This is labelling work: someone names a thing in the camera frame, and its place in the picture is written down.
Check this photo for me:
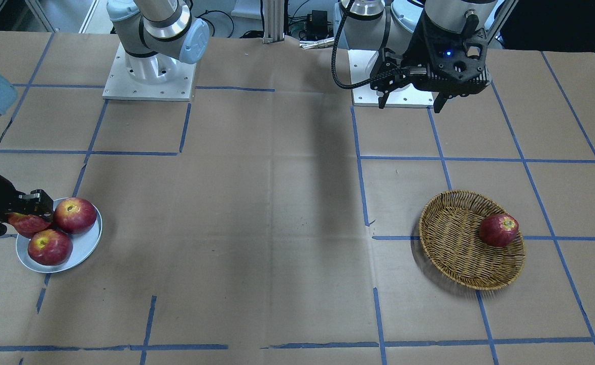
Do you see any red yellow apple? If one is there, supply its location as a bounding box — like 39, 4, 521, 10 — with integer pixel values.
7, 212, 52, 239

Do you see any red apple on plate back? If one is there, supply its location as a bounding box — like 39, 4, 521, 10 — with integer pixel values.
53, 197, 98, 234

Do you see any red apple on plate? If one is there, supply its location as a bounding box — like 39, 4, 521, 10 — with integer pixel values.
27, 229, 73, 266
53, 197, 98, 234

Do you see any red apple on plate front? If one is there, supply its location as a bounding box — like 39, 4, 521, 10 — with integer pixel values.
27, 229, 73, 266

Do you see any light blue plate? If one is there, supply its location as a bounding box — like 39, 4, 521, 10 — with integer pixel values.
15, 199, 102, 273

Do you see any dark red apple in basket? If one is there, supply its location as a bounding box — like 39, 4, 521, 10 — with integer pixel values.
478, 213, 519, 247

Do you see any aluminium frame post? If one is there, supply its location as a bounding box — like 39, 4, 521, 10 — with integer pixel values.
260, 0, 288, 44

